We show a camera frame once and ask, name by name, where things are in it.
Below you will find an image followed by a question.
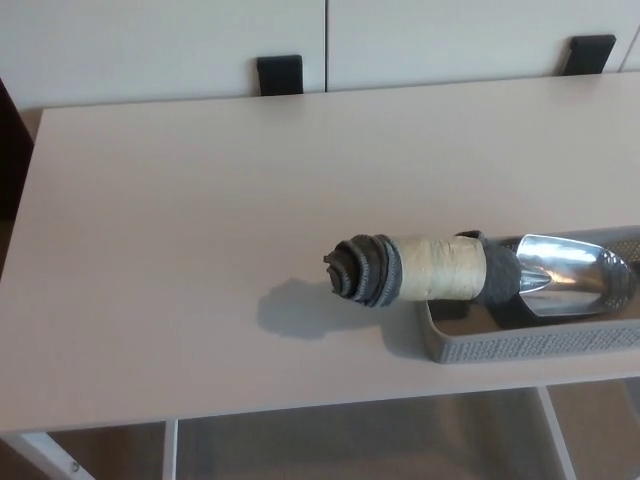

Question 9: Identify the metal shovel with handle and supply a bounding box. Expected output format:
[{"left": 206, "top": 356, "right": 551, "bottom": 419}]
[{"left": 323, "top": 229, "right": 640, "bottom": 322}]

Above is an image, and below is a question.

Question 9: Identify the grey perforated container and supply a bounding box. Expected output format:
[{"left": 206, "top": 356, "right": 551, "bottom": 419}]
[{"left": 416, "top": 225, "right": 640, "bottom": 367}]

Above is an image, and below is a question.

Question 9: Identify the white cabinet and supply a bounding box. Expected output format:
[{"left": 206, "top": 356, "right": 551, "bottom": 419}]
[{"left": 0, "top": 0, "right": 640, "bottom": 112}]

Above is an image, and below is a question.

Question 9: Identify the dark brown furniture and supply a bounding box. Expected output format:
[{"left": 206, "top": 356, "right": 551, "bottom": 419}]
[{"left": 0, "top": 76, "right": 34, "bottom": 222}]

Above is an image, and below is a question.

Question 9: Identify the left black wall bracket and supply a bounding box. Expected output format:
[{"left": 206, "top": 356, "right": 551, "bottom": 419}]
[{"left": 256, "top": 54, "right": 304, "bottom": 97}]

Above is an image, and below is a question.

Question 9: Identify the black wall bracket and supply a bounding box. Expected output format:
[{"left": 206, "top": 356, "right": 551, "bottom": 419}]
[
  {"left": 566, "top": 34, "right": 617, "bottom": 77},
  {"left": 256, "top": 54, "right": 304, "bottom": 97}
]

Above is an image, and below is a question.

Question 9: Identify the white desk leg frame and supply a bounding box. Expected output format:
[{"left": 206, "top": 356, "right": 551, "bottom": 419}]
[
  {"left": 0, "top": 418, "right": 181, "bottom": 480},
  {"left": 536, "top": 384, "right": 582, "bottom": 480}
]

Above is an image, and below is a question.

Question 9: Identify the right black wall bracket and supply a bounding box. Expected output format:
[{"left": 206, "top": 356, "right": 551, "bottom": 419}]
[{"left": 566, "top": 34, "right": 617, "bottom": 77}]

